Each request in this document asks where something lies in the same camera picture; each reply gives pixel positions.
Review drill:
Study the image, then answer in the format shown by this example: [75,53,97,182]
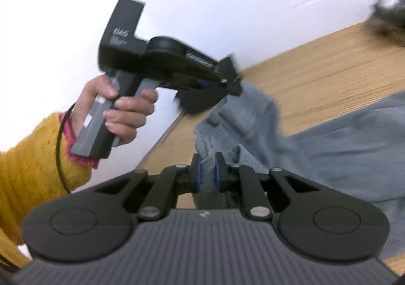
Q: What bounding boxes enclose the yellow sweater forearm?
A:
[1,113,99,272]

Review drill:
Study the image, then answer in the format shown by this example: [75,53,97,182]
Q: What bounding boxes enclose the black cable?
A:
[55,100,78,194]

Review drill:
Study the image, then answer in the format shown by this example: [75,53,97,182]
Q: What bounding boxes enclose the grey fleece garment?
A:
[194,82,404,259]

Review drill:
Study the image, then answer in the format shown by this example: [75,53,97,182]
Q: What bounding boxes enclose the black folded bag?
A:
[176,90,226,115]

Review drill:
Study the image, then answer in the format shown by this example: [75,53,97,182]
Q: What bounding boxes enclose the person's left hand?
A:
[70,75,158,145]

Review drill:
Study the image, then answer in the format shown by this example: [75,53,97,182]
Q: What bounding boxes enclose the plaid black white garment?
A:
[368,0,404,39]

